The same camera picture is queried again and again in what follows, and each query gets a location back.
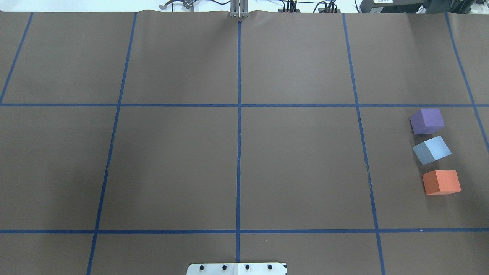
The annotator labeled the light blue foam block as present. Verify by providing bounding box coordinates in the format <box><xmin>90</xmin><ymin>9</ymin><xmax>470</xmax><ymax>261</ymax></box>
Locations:
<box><xmin>412</xmin><ymin>136</ymin><xmax>452</xmax><ymax>165</ymax></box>

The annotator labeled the purple foam block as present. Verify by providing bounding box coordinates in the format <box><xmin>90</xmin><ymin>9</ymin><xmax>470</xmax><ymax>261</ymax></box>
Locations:
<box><xmin>410</xmin><ymin>108</ymin><xmax>445</xmax><ymax>134</ymax></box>

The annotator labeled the orange foam block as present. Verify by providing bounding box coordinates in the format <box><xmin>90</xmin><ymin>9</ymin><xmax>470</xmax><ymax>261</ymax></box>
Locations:
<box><xmin>421</xmin><ymin>170</ymin><xmax>461</xmax><ymax>195</ymax></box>

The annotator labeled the brown paper table mat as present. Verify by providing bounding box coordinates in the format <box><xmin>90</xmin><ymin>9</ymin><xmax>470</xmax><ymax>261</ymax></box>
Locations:
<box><xmin>0</xmin><ymin>11</ymin><xmax>488</xmax><ymax>275</ymax></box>

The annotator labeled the aluminium frame post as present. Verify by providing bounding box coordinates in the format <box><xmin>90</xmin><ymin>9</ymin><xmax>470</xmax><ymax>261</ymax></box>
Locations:
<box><xmin>230</xmin><ymin>0</ymin><xmax>249</xmax><ymax>18</ymax></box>

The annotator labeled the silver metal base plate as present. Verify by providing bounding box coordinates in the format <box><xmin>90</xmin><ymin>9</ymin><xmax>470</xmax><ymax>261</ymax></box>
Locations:
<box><xmin>186</xmin><ymin>262</ymin><xmax>288</xmax><ymax>275</ymax></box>

